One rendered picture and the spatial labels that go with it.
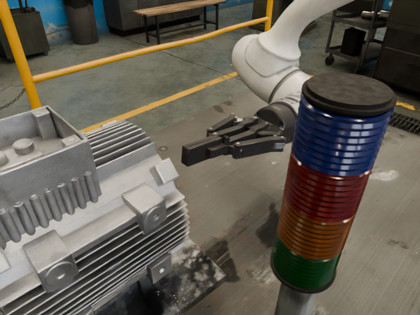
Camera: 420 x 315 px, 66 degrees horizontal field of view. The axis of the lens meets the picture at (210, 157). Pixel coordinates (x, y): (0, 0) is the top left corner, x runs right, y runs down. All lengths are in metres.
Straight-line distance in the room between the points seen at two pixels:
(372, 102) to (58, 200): 0.27
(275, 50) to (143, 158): 0.43
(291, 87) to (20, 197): 0.55
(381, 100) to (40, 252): 0.29
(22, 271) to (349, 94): 0.30
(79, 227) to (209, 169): 0.53
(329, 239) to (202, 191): 0.52
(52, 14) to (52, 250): 4.95
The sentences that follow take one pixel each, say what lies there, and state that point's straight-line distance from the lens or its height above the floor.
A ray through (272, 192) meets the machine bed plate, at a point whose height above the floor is 0.80.
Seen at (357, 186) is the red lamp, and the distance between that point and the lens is 0.25.
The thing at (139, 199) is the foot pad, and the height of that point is 1.08.
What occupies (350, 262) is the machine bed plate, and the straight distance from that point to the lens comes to 0.68.
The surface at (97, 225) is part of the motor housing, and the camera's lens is 0.34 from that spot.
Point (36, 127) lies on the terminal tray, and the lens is 0.41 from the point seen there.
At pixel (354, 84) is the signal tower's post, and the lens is 0.24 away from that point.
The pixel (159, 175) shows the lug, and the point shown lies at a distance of 0.36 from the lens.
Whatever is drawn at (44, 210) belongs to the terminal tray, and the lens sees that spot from 0.34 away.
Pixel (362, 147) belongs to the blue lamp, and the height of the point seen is 1.19.
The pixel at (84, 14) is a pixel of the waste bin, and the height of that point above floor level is 0.39.
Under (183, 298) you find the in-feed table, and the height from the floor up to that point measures 0.92.
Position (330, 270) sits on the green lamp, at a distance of 0.32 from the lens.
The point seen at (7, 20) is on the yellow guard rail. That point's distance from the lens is 2.18.
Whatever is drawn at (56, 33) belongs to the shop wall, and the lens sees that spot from 5.25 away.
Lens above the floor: 1.30
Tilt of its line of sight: 35 degrees down
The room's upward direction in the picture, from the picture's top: straight up
